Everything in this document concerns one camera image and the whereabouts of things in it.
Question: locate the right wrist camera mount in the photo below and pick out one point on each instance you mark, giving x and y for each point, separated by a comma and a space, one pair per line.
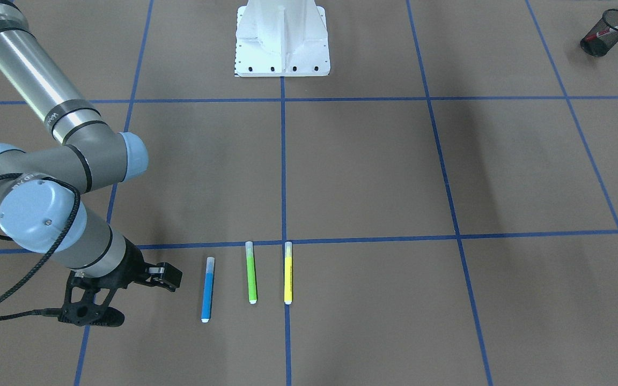
87, 302

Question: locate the blue highlighter pen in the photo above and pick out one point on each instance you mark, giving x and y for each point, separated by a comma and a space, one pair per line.
208, 288

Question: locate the yellow highlighter pen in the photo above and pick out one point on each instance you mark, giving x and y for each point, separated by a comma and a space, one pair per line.
288, 273

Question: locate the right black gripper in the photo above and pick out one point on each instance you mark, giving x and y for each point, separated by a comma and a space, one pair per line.
130, 264

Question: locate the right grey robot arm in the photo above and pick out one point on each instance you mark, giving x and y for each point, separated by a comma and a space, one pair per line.
37, 189

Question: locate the black mesh pen cup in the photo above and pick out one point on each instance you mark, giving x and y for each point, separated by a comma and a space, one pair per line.
603, 36

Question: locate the green highlighter pen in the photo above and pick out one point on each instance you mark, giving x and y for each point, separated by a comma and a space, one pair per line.
251, 273

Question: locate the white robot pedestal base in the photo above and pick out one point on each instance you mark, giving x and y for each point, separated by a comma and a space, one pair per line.
281, 39

